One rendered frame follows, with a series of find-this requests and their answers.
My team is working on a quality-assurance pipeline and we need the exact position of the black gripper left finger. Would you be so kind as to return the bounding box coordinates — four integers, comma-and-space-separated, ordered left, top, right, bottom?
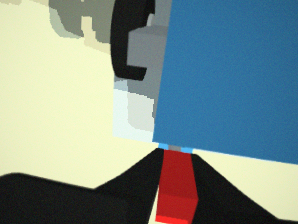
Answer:
0, 148, 164, 224

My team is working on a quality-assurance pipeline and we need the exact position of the red-headed pin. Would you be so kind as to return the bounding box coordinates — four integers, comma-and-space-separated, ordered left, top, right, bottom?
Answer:
155, 145, 199, 224

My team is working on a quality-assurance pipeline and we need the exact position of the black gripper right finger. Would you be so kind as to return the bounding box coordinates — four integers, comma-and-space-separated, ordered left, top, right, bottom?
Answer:
191, 153, 298, 224

